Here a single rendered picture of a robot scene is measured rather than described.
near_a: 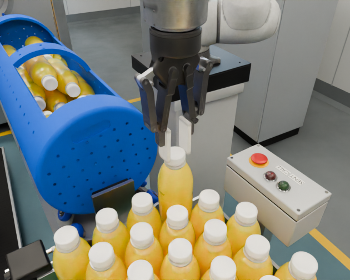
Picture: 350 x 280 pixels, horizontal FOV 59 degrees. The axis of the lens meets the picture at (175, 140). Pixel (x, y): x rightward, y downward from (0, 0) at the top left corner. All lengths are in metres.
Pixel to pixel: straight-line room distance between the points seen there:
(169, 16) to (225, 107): 0.91
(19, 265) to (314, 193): 0.59
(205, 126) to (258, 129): 1.22
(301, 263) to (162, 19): 0.41
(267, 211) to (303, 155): 2.00
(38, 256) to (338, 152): 2.47
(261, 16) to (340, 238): 1.44
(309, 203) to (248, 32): 0.70
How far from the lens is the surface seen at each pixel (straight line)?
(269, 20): 1.18
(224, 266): 0.52
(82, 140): 0.66
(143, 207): 0.59
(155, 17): 0.43
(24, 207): 2.30
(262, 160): 0.71
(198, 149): 1.34
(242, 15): 1.14
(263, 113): 2.41
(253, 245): 0.55
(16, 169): 2.63
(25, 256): 0.71
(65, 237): 0.57
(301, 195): 0.67
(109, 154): 0.70
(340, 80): 3.51
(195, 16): 0.43
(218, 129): 1.34
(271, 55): 2.21
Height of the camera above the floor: 1.54
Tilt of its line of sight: 36 degrees down
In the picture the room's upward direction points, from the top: straight up
